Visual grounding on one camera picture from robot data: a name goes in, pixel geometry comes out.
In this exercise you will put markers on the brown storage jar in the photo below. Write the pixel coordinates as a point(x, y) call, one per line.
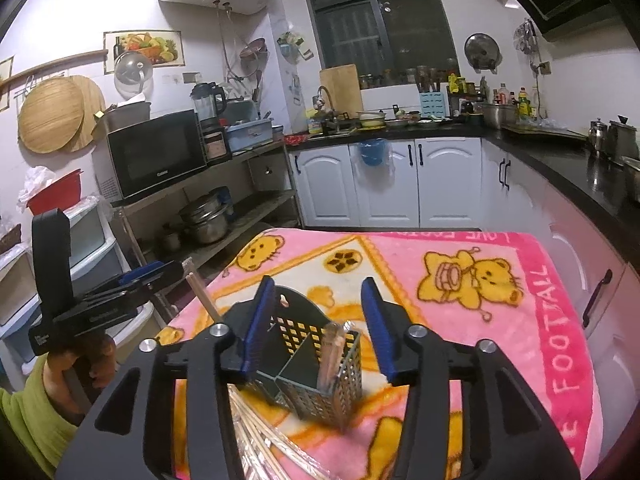
point(216, 146)

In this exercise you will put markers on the white plastic bag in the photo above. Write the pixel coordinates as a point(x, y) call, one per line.
point(35, 182)

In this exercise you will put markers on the light blue knife block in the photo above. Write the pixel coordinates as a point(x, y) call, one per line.
point(432, 105)

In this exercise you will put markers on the black kitchen countertop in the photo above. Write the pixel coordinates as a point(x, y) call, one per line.
point(565, 160)

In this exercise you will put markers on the hanging steel pot lid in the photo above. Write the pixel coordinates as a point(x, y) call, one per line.
point(481, 50)

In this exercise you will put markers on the steel tray box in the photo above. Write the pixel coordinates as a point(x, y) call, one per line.
point(125, 115)

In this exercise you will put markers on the person's left hand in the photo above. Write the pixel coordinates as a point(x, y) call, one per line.
point(100, 360)

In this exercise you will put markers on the red plastic basin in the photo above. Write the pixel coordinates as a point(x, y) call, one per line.
point(57, 192)

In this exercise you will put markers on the plastic drawer cabinet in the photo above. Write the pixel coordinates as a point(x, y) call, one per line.
point(90, 245)

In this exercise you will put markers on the yellow oil bottle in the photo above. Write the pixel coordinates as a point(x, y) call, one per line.
point(523, 105)

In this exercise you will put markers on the metal shelf rack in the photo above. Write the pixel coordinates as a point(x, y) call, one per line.
point(260, 210)

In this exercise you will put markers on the wooden chopsticks pair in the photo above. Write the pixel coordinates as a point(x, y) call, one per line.
point(330, 355)
point(202, 295)

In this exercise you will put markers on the pile of chopsticks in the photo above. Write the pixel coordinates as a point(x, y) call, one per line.
point(260, 435)

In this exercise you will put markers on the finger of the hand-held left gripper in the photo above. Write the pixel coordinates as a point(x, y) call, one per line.
point(117, 296)
point(145, 275)

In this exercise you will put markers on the grey blue dish drainer box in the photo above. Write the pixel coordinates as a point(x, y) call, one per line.
point(250, 135)

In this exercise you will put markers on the round bamboo board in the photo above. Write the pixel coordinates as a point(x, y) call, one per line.
point(50, 115)
point(95, 105)

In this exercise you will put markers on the wicker basket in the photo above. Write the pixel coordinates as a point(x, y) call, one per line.
point(10, 239)

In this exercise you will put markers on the long wooden rolling pin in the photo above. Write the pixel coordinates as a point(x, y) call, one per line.
point(50, 66)

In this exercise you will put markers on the glass pot lid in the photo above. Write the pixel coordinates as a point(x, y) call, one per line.
point(131, 75)

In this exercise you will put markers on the pink printed bear blanket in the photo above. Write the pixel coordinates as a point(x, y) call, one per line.
point(475, 320)

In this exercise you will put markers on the wall power socket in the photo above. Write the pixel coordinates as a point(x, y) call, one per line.
point(544, 67)

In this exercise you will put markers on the small steel pot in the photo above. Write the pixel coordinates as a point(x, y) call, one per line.
point(171, 241)

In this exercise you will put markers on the black blender jug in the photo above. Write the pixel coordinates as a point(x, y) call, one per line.
point(206, 102)

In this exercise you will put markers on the black microwave oven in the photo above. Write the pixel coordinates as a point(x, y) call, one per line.
point(155, 155)

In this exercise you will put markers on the large steel pot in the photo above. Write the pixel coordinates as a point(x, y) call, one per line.
point(497, 116)

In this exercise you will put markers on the white side cabinets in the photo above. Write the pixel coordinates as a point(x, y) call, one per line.
point(520, 195)

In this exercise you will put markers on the steel sink faucet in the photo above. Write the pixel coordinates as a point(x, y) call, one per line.
point(327, 95)

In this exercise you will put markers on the white kitchen cabinets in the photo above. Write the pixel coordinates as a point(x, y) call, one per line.
point(445, 185)

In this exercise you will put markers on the wooden cutting board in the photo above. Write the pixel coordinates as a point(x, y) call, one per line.
point(342, 87)

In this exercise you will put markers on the steel canister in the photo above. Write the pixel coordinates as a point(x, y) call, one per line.
point(622, 137)

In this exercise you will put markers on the fruit wall poster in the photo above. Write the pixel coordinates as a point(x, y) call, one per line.
point(145, 47)

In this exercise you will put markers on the steel pot on shelf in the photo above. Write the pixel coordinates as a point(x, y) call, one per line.
point(205, 220)

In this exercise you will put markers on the dark kitchen window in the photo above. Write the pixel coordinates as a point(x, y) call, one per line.
point(390, 15)

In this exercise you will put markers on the blue plastic bag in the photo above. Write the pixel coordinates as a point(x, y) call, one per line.
point(372, 152)

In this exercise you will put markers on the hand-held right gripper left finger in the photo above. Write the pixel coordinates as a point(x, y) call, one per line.
point(260, 322)

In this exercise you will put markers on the hanging wok with lid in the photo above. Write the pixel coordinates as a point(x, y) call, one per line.
point(252, 52)

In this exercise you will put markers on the steel kettle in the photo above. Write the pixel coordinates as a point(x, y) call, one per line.
point(597, 135)

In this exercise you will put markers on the white bowl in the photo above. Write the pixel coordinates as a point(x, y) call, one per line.
point(371, 119)

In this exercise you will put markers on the dark green perforated utensil holder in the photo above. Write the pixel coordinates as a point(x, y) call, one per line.
point(330, 400)

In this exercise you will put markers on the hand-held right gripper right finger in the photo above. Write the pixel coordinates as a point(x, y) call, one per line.
point(375, 327)

